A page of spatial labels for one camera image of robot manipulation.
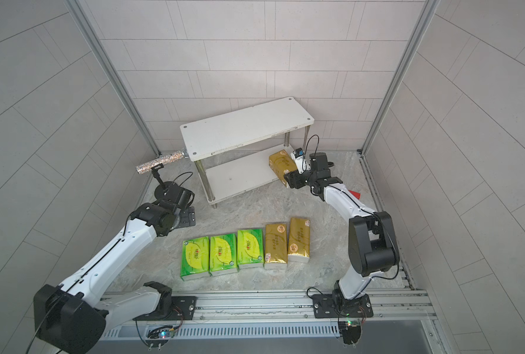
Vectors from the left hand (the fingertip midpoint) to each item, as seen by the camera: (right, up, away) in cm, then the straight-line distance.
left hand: (184, 215), depth 81 cm
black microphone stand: (-17, +8, +16) cm, 25 cm away
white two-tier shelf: (+19, +24, -6) cm, 31 cm away
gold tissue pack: (+43, -9, -2) cm, 44 cm away
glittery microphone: (-16, +18, +3) cm, 24 cm away
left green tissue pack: (+6, -13, -5) cm, 15 cm away
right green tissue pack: (+25, -11, -3) cm, 28 cm away
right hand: (+41, +17, +10) cm, 46 cm away
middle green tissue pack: (+15, -13, -4) cm, 21 cm away
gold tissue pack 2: (+36, +20, +9) cm, 42 cm away
